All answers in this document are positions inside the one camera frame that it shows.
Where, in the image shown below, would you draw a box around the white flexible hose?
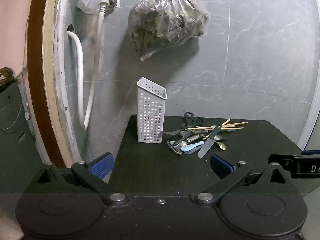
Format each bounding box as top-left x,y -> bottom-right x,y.
67,0 -> 107,130

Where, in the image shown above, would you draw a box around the gold spoon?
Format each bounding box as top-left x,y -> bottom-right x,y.
200,134 -> 227,151

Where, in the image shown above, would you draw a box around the thin white cable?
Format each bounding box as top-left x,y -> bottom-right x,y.
0,62 -> 32,133

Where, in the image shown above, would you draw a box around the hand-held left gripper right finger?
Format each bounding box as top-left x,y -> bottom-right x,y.
195,153 -> 300,205

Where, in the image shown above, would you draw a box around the metal handle peeler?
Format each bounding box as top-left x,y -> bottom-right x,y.
167,134 -> 202,155

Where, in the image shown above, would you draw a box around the white perforated utensil basket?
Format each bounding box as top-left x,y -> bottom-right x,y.
136,77 -> 167,144

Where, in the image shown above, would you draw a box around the dark green handle knife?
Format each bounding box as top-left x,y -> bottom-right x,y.
198,123 -> 223,159

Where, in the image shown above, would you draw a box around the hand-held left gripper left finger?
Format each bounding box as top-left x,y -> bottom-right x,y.
22,152 -> 128,205

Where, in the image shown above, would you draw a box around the wooden door frame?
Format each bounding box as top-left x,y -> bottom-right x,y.
26,0 -> 84,168

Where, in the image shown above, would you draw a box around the black scissors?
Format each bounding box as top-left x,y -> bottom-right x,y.
182,112 -> 203,130

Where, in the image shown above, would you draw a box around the light blue patterned utensil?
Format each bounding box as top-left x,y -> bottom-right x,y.
180,141 -> 205,153

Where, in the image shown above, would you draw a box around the grey green cabinet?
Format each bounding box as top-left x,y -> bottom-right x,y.
0,80 -> 50,193

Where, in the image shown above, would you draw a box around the clear bag of dried greens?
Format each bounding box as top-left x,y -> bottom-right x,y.
127,0 -> 210,62

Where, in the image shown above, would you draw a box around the brown object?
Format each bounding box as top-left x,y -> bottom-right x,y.
0,67 -> 15,87

